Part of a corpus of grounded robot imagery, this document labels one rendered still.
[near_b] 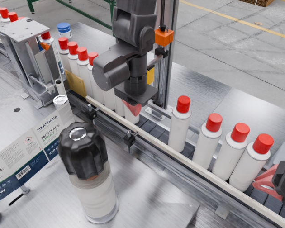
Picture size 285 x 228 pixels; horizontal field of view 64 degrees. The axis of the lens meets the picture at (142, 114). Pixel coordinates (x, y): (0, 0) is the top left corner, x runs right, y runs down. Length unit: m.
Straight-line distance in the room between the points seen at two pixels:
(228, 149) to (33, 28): 0.68
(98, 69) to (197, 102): 0.58
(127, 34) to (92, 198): 0.34
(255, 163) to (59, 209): 0.49
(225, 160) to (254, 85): 2.03
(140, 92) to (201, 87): 0.54
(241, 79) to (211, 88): 1.60
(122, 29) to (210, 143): 0.34
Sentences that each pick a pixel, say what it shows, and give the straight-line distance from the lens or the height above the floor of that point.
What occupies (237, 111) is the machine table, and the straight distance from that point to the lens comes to 0.98.
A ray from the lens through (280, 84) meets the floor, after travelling 2.75.
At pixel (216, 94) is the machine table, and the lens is 1.03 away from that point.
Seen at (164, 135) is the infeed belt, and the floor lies 0.88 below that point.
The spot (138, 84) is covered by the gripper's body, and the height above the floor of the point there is 1.14.
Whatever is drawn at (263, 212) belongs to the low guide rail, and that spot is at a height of 0.91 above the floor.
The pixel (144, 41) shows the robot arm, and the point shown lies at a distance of 0.46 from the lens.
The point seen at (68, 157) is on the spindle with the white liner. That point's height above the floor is 1.16.
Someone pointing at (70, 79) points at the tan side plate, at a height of 0.95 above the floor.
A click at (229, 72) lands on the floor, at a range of 2.71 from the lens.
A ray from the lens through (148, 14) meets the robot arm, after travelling 0.47.
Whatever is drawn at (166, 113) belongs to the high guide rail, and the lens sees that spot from 0.72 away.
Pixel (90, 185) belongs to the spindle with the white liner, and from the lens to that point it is 0.47.
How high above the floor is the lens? 1.48
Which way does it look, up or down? 46 degrees down
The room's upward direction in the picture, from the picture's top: straight up
